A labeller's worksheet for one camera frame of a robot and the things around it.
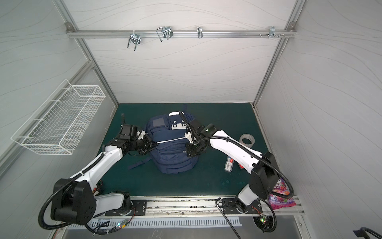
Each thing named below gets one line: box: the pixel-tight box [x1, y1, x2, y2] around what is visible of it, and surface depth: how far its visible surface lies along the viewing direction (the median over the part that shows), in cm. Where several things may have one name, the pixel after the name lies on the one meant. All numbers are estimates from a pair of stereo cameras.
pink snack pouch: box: [268, 193, 297, 210], surface depth 75 cm
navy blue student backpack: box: [127, 112, 199, 174], surface depth 84 cm
